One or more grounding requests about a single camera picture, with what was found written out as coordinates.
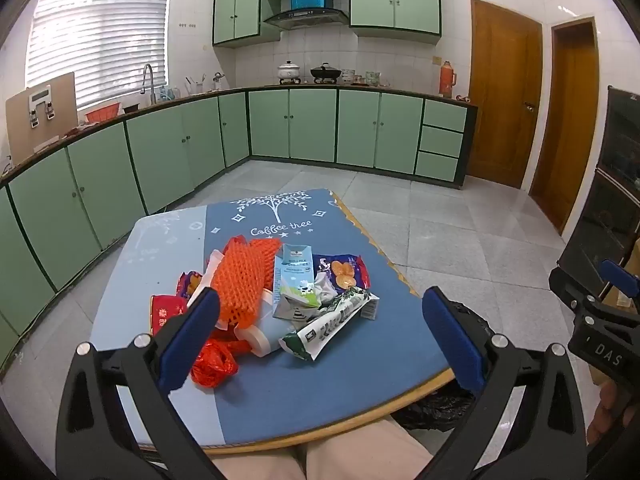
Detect red thermos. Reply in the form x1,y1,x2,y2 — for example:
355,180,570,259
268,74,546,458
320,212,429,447
439,61,458,97

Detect person's beige pants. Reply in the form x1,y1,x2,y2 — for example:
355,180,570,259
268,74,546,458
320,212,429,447
210,415,436,480

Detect milk carton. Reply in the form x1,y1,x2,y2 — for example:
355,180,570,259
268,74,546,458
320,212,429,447
272,244,321,322

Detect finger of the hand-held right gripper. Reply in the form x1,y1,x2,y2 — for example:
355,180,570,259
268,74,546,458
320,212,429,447
548,267,601,313
600,259,640,312

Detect white paper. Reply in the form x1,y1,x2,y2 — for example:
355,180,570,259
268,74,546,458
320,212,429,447
312,275,342,307

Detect orange foam net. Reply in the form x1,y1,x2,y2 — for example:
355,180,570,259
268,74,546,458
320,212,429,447
211,236,283,328

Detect purple cookie snack wrapper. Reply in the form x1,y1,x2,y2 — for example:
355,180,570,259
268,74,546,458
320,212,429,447
312,254,372,294

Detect green white food wrapper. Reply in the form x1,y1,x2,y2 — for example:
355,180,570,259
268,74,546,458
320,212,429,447
278,288,379,362

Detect white light-blue cup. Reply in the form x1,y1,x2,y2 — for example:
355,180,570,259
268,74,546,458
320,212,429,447
235,287,302,359

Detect green base cabinets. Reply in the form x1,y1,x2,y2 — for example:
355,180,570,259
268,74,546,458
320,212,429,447
0,87,480,361

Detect person's right hand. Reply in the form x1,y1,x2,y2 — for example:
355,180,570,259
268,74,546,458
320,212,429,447
587,380,638,456

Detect red plastic bag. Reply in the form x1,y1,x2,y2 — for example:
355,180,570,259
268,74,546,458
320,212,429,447
191,337,251,389

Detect white paper strip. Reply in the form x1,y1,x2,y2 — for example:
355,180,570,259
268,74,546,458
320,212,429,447
187,250,227,307

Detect white window blinds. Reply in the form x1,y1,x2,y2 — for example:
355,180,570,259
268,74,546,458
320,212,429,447
25,0,172,111

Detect red packet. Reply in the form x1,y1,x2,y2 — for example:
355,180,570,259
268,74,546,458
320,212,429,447
150,294,189,337

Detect wooden door with frame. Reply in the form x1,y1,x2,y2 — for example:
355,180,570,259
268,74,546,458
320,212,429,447
529,17,600,235

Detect black wok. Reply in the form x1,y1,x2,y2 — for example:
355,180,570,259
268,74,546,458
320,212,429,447
310,63,344,84

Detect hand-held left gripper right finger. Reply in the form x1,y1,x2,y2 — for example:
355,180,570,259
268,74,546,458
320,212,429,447
421,286,588,480

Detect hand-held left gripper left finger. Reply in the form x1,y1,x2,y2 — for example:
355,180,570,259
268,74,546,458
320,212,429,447
56,287,222,480

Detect closed wooden door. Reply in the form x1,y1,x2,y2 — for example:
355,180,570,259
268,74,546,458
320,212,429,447
469,0,544,190

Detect brown board with white device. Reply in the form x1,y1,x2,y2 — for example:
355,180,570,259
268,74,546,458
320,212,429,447
6,72,79,164

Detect small purple wrapper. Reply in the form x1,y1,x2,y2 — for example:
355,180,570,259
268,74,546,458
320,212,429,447
175,271,205,306

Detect red basket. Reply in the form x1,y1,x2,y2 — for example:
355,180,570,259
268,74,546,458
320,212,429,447
84,102,124,124

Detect black bagged trash bin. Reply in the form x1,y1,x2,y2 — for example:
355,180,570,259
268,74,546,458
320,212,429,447
395,300,501,432

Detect glass containers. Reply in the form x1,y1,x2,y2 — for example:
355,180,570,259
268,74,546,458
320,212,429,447
342,70,392,87

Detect metal faucet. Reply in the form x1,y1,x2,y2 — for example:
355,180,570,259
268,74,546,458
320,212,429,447
140,63,157,107

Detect black glass cabinet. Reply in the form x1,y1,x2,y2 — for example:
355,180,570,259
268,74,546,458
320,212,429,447
557,86,640,301

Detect blue tablecloth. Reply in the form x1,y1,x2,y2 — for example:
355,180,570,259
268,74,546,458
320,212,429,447
90,188,453,449

